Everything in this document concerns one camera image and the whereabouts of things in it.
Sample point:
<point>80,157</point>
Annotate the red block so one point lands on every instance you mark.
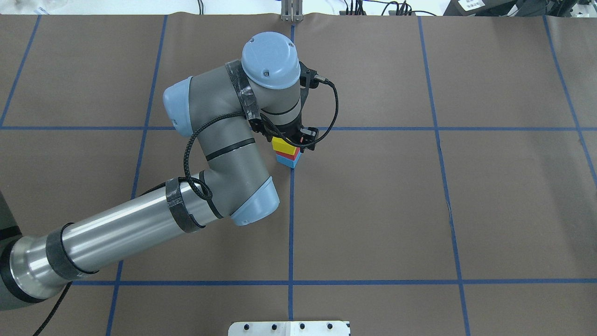
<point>293,154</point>

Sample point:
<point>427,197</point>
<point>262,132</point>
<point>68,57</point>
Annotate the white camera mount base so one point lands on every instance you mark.
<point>290,328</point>

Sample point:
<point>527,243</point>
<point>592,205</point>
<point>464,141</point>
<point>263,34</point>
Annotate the blue block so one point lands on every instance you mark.
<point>291,164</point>

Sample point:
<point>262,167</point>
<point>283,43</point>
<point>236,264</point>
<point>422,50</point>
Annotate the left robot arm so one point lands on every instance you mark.
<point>219,112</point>

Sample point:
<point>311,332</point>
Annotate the aluminium frame post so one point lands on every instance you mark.
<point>292,11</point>

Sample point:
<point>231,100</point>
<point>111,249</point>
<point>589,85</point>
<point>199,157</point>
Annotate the yellow block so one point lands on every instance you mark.
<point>281,145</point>

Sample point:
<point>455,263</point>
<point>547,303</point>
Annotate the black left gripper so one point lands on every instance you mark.
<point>266,134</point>

